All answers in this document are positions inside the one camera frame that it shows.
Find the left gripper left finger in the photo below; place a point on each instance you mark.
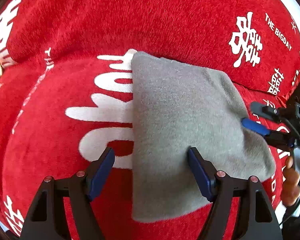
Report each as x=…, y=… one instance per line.
x=46, y=217

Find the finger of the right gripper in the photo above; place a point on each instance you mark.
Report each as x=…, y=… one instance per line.
x=280, y=140
x=267, y=112

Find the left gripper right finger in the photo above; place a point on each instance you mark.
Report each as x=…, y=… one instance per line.
x=255, y=219

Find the grey knit sweater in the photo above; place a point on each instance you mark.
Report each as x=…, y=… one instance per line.
x=177, y=106

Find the person right hand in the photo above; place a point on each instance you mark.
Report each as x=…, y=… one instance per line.
x=290, y=188

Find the red embroidered pillow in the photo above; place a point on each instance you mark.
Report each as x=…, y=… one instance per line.
x=284, y=98

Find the red wedding quilt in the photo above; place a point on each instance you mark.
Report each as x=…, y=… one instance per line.
x=256, y=42

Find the red wedding bed blanket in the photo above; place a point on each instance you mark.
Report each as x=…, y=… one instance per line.
x=44, y=116

